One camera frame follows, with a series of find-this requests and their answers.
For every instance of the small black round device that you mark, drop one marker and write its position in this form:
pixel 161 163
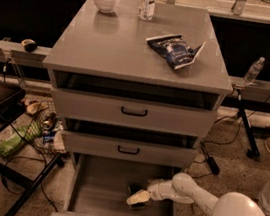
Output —
pixel 29 45

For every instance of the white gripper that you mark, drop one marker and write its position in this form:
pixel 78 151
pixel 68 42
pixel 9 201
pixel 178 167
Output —
pixel 159 191

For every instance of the blue chip bag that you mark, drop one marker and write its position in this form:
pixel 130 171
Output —
pixel 176 52

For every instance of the middle grey drawer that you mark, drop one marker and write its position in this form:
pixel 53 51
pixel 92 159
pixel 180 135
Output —
pixel 127 143

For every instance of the black power adapter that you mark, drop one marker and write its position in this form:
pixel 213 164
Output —
pixel 213 166

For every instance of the green yellow sponge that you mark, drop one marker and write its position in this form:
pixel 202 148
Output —
pixel 133 188

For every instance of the white labelled bottle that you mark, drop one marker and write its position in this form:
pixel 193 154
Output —
pixel 147 0

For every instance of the green snack bag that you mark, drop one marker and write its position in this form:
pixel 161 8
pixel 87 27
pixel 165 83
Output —
pixel 20 136

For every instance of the wire basket with items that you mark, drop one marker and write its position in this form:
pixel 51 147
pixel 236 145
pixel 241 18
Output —
pixel 45 125

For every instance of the grey drawer cabinet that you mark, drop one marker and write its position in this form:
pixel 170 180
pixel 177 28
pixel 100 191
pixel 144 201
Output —
pixel 114 46

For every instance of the top grey drawer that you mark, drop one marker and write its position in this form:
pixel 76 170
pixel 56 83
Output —
pixel 141 105

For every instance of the clear water bottle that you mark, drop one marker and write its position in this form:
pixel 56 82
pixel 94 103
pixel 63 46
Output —
pixel 254 70

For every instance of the bottom grey open drawer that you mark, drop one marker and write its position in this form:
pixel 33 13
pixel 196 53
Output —
pixel 101 185

